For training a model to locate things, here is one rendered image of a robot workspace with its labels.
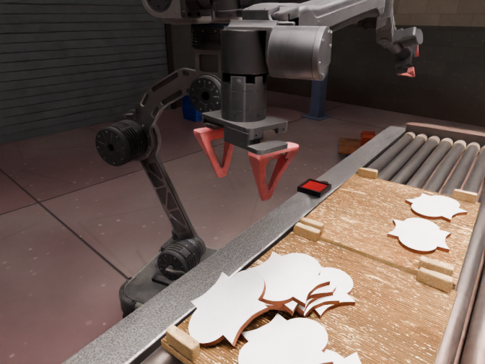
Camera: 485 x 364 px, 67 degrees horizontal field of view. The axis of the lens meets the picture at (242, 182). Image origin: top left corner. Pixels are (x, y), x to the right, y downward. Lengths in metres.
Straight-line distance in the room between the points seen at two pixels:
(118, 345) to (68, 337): 1.40
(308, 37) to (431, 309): 0.52
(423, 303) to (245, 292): 0.32
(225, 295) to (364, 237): 0.39
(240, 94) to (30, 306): 2.02
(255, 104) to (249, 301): 0.31
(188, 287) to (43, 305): 1.61
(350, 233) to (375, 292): 0.20
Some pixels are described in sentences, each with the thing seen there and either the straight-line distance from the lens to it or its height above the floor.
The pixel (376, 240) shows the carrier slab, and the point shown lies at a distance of 0.90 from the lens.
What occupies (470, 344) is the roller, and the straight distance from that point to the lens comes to 0.75.
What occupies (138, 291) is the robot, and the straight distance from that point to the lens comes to 1.83.
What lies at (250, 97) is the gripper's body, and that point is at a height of 1.31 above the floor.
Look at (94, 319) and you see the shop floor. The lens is 2.12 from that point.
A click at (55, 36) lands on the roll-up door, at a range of 5.28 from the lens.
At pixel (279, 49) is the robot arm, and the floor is 1.37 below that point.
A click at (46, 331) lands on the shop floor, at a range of 2.15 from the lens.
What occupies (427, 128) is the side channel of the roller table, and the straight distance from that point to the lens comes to 1.82.
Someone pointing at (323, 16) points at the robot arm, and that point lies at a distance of 0.61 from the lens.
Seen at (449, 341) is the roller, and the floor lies 0.92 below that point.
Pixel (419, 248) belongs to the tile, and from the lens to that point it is 0.89.
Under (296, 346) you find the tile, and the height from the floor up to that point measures 0.95.
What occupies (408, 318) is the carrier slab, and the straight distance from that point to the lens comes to 0.72.
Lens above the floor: 1.40
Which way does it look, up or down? 24 degrees down
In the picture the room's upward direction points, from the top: straight up
